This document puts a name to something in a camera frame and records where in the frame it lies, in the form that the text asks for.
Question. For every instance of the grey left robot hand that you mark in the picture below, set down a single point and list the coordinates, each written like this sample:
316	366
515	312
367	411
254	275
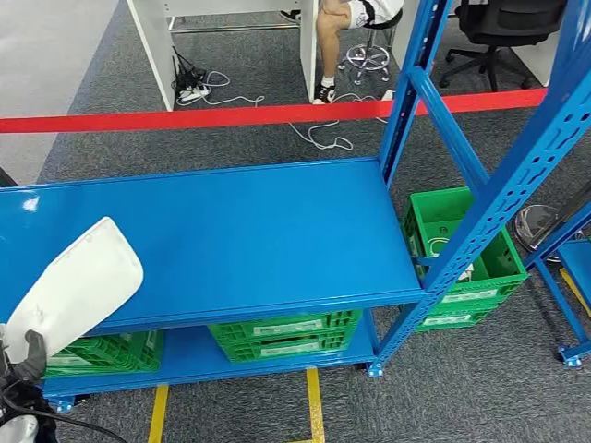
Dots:
35	357

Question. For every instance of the white plastic car body part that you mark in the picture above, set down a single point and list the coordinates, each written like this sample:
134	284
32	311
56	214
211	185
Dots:
78	287

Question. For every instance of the blue metal shelf rack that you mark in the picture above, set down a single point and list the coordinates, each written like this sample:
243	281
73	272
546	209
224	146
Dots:
577	263
231	244

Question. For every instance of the red barrier belt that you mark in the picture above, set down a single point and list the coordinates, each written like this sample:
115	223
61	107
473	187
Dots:
184	116

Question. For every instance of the white power strip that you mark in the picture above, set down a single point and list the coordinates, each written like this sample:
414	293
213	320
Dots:
194	93

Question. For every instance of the seated person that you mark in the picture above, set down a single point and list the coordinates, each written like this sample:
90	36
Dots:
330	37

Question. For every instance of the black seat chrome stool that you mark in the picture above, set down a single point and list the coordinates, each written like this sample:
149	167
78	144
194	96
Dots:
369	58

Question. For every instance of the black office chair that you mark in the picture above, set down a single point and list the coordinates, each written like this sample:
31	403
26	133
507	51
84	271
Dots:
503	24

